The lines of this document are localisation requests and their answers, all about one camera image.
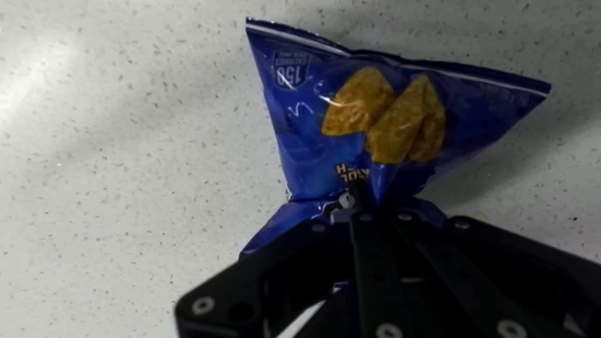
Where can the blue chip snack bag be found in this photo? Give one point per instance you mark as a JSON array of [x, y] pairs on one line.
[[376, 124]]

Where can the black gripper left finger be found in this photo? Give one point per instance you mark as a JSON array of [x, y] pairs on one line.
[[293, 268]]

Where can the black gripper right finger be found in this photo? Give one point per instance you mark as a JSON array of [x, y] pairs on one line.
[[489, 274]]

